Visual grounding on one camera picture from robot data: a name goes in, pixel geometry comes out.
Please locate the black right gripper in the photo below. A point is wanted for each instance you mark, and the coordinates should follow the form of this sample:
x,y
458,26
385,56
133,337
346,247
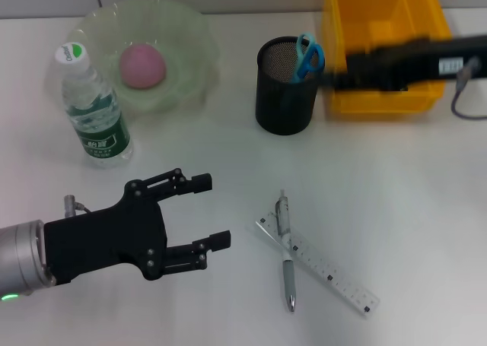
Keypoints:
x,y
418,64

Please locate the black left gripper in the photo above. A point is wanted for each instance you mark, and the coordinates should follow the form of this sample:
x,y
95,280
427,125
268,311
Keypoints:
x,y
102,239

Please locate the blue safety scissors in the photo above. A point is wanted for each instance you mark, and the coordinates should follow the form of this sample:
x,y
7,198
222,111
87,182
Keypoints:
x,y
306,64

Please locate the grey retractable pen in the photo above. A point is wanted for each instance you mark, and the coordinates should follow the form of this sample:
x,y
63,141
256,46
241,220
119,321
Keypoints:
x,y
289,277

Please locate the clear water bottle green label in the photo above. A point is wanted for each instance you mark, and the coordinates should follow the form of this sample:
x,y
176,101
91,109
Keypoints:
x,y
99,133

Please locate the pink peach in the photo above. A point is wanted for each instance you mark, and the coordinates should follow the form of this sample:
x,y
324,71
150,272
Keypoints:
x,y
142,66

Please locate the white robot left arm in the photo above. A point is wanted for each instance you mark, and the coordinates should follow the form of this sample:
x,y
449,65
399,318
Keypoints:
x,y
19,258

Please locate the black mesh pen cup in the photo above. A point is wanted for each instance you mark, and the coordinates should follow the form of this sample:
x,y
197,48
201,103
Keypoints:
x,y
285,106

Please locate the pale green glass fruit plate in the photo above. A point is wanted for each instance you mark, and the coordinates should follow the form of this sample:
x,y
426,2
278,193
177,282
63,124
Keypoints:
x,y
182,68

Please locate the clear plastic ruler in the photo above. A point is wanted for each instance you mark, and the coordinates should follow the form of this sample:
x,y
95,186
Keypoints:
x,y
342,281

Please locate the yellow plastic storage bin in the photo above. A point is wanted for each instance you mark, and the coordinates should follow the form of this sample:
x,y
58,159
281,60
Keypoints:
x,y
380,19

